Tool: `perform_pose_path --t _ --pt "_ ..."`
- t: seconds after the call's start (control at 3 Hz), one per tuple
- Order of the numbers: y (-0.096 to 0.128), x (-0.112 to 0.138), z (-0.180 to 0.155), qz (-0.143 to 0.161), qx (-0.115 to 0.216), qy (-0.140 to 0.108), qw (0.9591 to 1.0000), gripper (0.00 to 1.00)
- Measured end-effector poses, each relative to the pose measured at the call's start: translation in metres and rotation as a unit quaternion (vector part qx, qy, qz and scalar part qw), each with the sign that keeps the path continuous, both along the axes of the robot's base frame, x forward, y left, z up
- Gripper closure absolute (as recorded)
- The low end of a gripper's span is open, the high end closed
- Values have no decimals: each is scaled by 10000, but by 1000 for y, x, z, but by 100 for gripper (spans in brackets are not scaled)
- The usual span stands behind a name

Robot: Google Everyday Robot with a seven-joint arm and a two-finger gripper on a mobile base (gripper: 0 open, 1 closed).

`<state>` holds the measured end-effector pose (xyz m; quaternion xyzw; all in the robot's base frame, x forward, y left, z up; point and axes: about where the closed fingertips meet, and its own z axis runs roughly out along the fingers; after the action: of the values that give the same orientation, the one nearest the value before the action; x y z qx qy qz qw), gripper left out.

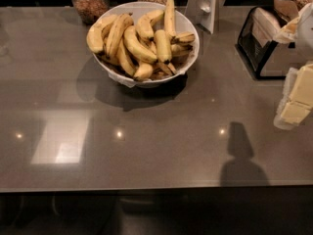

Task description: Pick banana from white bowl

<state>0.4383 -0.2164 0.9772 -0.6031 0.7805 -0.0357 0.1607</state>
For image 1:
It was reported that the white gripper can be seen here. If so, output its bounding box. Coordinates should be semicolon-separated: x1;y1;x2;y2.
273;3;313;107

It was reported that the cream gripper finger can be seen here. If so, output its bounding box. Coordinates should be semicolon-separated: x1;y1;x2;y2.
273;98;311;130

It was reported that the brown spotted banana right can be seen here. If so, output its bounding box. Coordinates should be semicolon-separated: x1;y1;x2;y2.
171;31;196;44

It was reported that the white bowl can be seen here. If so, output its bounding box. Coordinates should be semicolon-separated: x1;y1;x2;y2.
91;2;200;88

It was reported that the short central banana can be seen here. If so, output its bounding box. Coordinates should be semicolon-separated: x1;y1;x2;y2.
154;29;172;64

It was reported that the upright banana at back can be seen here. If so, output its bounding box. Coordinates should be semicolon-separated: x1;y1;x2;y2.
164;0;176;37

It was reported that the front bottom banana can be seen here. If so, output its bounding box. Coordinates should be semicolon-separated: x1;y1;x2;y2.
133;62;154;81

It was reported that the top middle banana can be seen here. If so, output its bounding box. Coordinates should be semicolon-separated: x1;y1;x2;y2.
135;10;164;41

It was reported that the central curved banana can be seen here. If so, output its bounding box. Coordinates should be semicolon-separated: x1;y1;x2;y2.
123;25;157;64

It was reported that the lower left banana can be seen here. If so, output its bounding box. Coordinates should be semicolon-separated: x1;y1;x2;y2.
116;41;136;77

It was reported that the long curved banana left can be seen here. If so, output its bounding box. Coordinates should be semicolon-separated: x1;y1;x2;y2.
106;14;134;59

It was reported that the far left banana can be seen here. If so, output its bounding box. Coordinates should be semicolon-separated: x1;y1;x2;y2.
86;15;117;54

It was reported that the white sign stand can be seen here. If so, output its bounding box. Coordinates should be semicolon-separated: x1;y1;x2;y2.
185;0;225;34

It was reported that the left glass jar with granola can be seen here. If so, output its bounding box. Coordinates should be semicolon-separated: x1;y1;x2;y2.
71;0;110;24

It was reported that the black wire napkin holder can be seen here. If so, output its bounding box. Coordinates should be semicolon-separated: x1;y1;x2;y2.
236;6;298;80

